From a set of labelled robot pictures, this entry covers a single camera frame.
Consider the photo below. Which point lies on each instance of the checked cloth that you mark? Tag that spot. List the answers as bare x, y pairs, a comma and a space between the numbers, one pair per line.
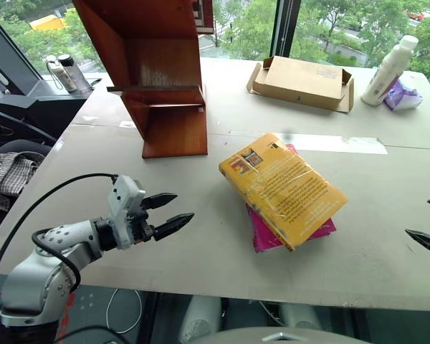
10, 175

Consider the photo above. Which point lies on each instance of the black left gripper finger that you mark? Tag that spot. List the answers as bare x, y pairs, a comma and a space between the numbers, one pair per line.
161, 199
173, 224

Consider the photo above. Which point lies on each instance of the black office chair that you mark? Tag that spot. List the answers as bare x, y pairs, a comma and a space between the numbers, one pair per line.
14, 145

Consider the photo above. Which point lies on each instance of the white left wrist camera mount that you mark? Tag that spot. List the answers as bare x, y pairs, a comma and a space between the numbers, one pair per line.
123, 200

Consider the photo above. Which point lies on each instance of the yellow book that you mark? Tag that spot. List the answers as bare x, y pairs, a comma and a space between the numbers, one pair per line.
286, 186

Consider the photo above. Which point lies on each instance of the small white remote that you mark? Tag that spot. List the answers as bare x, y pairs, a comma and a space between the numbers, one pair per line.
0, 78

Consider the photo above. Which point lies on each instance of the grey robot torso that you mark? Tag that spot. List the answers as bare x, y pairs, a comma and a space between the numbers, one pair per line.
279, 337

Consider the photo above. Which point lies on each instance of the white plastic bottle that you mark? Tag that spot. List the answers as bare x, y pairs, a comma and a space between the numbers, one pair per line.
383, 79

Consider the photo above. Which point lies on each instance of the open cardboard box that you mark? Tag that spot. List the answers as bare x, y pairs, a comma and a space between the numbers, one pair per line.
301, 82

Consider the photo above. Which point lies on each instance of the purple tissue packet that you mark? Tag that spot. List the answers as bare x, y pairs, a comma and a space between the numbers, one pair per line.
403, 96

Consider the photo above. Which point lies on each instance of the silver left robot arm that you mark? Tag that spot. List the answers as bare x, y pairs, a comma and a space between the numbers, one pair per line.
57, 236

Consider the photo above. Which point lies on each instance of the pink book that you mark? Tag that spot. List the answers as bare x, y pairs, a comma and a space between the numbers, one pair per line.
265, 236

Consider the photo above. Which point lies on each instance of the black window frame post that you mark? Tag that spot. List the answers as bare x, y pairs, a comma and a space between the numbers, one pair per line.
285, 25

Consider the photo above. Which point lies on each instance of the white rounded robot leg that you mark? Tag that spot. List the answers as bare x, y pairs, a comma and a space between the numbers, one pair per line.
301, 317
200, 317

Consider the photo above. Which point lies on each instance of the brown wooden bookshelf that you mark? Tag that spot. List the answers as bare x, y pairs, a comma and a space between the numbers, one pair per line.
172, 132

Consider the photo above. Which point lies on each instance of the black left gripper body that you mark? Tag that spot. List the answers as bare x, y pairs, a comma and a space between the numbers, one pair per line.
141, 225

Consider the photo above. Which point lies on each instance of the clear bottle with black cap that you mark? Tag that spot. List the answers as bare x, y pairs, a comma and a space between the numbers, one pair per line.
77, 75

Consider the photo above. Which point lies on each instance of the dark side desk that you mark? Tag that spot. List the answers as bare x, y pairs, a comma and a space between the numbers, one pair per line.
57, 107

